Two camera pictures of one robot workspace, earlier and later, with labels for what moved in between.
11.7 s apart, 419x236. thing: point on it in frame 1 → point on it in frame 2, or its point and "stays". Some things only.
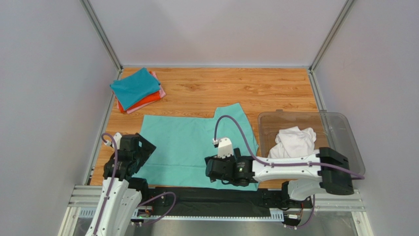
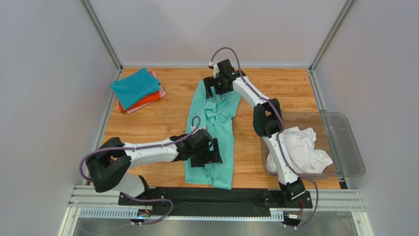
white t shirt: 292,142 stays
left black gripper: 147,149 → 212,156
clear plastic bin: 331,129 stays
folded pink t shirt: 163,94 stays
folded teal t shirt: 132,88 stays
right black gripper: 211,169 → 215,85
